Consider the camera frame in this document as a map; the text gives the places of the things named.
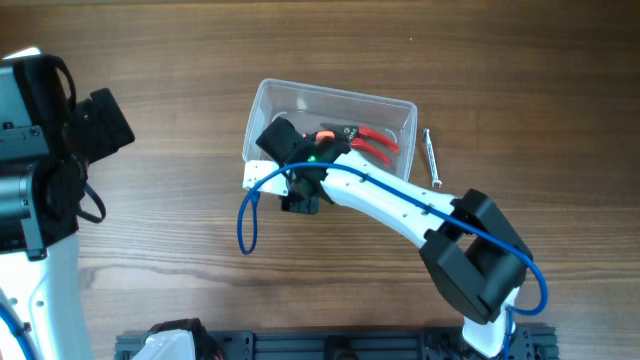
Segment orange black needle-nose pliers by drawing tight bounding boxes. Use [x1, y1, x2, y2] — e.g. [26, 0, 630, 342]
[303, 130, 335, 143]

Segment clear plastic container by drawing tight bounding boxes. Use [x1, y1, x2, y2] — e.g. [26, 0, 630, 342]
[242, 78, 418, 181]

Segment red handled snips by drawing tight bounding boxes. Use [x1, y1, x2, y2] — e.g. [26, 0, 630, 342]
[319, 122, 401, 167]

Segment silver wrench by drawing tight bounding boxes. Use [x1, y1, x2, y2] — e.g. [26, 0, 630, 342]
[423, 128, 442, 189]

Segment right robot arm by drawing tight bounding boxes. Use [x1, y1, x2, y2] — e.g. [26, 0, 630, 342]
[251, 117, 536, 358]

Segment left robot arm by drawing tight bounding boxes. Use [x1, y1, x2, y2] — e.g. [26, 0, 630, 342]
[1, 47, 135, 359]

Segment right blue cable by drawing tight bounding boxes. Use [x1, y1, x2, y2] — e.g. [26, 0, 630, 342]
[236, 161, 549, 360]

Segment blue cable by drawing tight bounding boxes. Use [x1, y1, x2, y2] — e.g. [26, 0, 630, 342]
[0, 299, 39, 360]
[236, 161, 549, 360]

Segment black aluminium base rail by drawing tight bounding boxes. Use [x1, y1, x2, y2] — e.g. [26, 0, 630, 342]
[114, 325, 560, 360]

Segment left blue cable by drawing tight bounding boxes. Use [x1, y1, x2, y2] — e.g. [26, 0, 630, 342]
[0, 299, 39, 360]

